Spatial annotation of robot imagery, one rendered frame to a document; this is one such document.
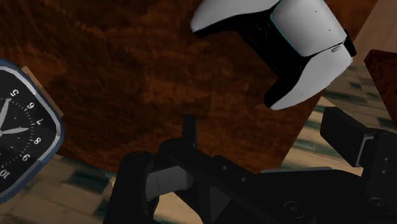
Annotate blue-framed black alarm clock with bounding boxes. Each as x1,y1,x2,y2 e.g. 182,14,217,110
0,58,66,204

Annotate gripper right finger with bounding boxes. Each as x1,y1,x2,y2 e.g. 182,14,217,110
319,106,397,218

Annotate brown wooden furniture piece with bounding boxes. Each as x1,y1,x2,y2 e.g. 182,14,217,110
364,48,397,125

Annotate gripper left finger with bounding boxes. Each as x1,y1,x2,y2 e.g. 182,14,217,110
104,115,268,224

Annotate white and black game controller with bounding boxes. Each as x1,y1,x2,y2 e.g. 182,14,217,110
190,0,358,111

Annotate brown wooden table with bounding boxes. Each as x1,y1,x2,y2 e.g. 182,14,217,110
0,0,380,174

